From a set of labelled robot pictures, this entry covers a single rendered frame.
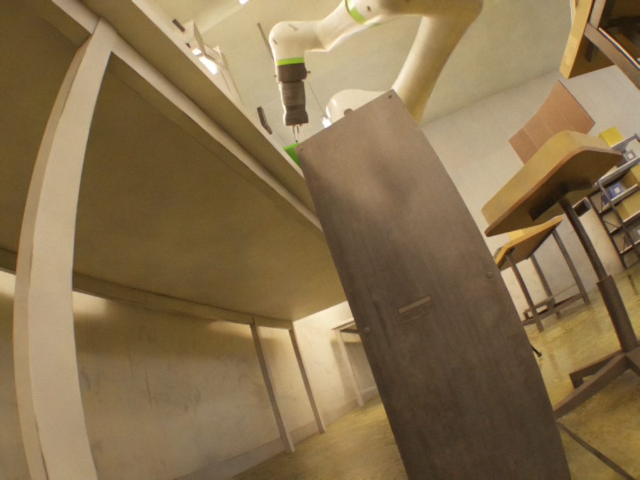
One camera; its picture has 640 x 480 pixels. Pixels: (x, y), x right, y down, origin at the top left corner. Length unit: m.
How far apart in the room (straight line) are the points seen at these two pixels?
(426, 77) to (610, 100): 7.56
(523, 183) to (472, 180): 5.43
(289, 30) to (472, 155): 5.72
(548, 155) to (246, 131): 0.68
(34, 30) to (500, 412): 0.91
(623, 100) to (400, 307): 8.21
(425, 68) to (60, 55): 0.78
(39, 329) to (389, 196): 0.51
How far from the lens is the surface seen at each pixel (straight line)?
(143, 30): 0.60
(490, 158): 6.51
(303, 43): 1.04
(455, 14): 0.78
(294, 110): 1.05
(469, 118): 7.01
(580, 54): 1.31
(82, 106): 0.41
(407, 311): 0.52
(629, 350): 0.97
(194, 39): 0.85
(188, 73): 0.64
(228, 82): 1.29
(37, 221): 0.29
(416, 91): 0.92
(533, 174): 0.82
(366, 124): 0.65
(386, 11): 0.71
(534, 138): 1.31
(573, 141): 0.81
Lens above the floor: 0.34
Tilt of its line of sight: 24 degrees up
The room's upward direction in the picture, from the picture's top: 19 degrees counter-clockwise
